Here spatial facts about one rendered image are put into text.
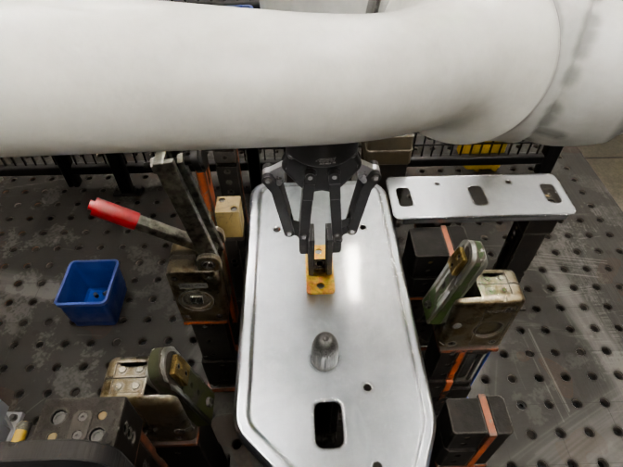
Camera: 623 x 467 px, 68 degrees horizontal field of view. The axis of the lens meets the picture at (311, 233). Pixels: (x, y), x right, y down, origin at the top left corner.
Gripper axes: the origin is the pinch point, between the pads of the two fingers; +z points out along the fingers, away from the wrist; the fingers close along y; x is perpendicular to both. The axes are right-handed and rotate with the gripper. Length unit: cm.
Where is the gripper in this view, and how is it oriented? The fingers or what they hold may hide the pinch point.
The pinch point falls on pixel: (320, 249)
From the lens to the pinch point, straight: 60.0
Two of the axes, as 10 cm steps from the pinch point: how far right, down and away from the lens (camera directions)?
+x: -0.4, -7.3, 6.8
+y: 10.0, -0.3, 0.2
